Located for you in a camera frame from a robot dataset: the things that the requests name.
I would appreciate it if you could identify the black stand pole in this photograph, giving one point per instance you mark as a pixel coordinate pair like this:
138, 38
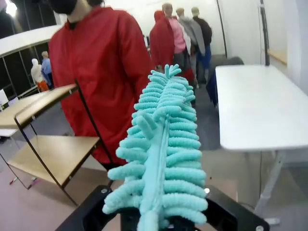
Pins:
264, 31

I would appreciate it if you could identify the mannequin in grey hoodie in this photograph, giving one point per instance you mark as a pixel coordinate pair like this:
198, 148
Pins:
192, 31

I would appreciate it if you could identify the teal chenille duster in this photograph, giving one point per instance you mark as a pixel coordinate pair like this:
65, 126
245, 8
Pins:
158, 144

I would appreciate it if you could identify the large white rounded table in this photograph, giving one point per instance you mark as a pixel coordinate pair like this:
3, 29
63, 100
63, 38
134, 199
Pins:
252, 101

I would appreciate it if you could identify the folded red paper scrap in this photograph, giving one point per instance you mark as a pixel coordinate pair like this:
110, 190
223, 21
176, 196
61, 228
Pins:
14, 180

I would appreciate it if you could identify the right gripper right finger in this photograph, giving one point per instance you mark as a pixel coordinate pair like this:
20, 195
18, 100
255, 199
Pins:
231, 214

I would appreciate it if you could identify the two-tier wood metal shelf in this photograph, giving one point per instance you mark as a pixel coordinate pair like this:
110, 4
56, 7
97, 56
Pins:
53, 149

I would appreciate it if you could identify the light wooden bench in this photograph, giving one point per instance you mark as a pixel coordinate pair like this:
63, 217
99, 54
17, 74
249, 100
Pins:
279, 55

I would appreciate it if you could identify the mannequin red jacket pink shirt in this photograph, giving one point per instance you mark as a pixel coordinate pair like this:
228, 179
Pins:
161, 38

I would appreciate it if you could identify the mannequin in black top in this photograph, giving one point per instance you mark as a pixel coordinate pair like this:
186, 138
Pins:
207, 31

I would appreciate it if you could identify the mannequin white hoodie orange shorts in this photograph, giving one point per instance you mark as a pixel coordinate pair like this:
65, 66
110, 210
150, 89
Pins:
37, 72

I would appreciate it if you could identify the mannequin in blue shirt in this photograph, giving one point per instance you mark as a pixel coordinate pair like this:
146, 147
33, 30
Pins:
47, 67

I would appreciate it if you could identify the person in red jacket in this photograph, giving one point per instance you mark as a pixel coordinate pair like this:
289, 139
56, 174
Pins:
101, 60

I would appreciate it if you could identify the black chair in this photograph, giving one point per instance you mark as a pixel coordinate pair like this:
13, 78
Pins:
228, 61

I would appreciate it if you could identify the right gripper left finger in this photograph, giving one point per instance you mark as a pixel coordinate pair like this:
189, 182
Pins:
89, 214

